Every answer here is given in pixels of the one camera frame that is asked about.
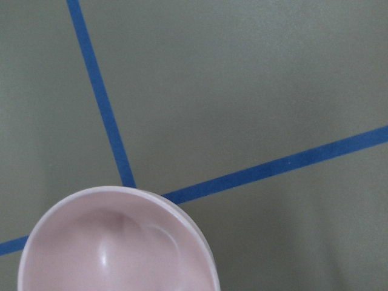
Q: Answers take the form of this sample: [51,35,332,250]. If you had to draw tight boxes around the pink bowl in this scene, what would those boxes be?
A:
[17,186,221,290]

